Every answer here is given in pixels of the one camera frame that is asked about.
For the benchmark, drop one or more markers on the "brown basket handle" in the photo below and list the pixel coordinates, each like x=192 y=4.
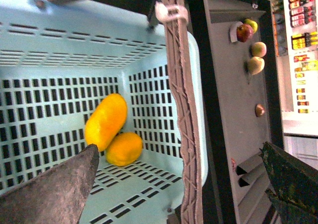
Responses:
x=181 y=86

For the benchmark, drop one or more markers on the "black shelf frame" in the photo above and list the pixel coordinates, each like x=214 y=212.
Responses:
x=242 y=111

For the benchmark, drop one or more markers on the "yellow lemon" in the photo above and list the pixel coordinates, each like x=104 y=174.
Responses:
x=124 y=149

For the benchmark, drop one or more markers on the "pile of pears and oranges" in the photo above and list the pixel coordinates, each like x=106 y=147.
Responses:
x=258 y=50

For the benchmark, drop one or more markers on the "white zip tie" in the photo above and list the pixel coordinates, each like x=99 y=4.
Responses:
x=169 y=13

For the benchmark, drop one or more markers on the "light blue plastic basket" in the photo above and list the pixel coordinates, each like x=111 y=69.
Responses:
x=57 y=63

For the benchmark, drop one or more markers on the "left gripper grey textured left finger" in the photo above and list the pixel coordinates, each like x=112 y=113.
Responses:
x=57 y=196

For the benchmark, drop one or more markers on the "left gripper green textured right finger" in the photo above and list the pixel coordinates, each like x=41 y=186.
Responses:
x=294 y=192

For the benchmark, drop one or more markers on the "yellow mango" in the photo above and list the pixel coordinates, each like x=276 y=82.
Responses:
x=106 y=121

